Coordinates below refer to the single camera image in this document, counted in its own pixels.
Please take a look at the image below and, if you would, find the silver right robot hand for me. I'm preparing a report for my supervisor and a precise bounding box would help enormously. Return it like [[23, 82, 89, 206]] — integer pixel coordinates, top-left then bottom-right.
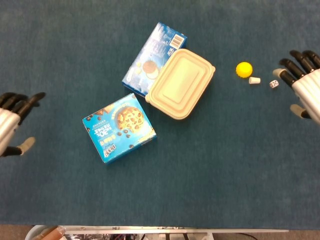
[[272, 49, 320, 122]]

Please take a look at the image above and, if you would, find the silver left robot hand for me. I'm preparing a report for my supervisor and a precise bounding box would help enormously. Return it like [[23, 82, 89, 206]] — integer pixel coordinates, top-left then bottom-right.
[[0, 91, 47, 158]]

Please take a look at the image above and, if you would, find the yellow ball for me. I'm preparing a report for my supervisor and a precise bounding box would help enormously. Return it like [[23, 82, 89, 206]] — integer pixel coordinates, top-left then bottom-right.
[[235, 61, 254, 79]]

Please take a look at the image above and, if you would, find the blue chocolate chip cookie box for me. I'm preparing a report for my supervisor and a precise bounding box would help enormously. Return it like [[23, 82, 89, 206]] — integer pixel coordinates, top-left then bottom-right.
[[82, 93, 158, 165]]

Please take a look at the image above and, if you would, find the beige lidded plastic container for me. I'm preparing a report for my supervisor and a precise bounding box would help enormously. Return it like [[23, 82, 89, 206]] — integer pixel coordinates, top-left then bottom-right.
[[145, 48, 216, 121]]

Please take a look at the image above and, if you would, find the blue Oreo cookie box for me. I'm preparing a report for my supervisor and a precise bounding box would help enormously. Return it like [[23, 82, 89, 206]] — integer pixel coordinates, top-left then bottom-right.
[[121, 21, 188, 98]]

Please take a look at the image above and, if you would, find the teal felt table cloth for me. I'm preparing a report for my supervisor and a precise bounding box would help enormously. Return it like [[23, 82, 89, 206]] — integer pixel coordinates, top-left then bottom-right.
[[0, 0, 320, 229]]

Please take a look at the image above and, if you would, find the white round bin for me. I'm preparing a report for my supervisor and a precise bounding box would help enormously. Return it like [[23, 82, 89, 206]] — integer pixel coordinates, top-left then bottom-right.
[[24, 224, 61, 240]]

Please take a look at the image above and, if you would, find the brown packet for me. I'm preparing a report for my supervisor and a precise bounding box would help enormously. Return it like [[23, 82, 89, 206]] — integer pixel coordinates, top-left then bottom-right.
[[37, 226, 65, 240]]

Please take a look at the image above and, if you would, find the grey metal table edge bar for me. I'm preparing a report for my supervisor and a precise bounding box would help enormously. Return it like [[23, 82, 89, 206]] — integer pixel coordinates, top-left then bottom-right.
[[58, 225, 290, 235]]

